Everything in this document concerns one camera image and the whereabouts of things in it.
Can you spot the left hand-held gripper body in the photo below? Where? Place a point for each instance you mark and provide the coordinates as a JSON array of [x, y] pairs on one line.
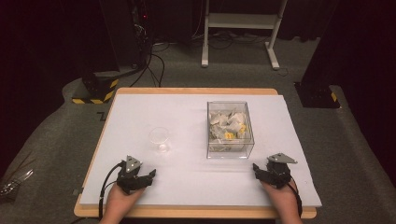
[[129, 177]]

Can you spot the wooden table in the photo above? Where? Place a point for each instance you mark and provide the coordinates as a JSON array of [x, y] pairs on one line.
[[199, 90]]

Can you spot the black computer tower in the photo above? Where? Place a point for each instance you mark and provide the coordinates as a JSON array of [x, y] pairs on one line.
[[130, 31]]

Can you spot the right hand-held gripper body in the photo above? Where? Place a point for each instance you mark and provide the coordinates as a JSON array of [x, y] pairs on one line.
[[278, 172]]

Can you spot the clear plastic box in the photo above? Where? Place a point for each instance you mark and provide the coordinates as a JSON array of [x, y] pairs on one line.
[[230, 130]]

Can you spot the pile of tea bags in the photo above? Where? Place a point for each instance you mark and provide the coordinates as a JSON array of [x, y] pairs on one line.
[[229, 129]]

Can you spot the black yellow striped stand base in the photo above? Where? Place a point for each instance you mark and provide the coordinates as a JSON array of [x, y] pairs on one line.
[[98, 88]]

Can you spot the clear glass cup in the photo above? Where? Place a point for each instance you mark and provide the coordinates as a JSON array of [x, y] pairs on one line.
[[160, 140]]

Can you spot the white-legged desk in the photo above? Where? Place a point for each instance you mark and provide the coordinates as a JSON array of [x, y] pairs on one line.
[[241, 21]]

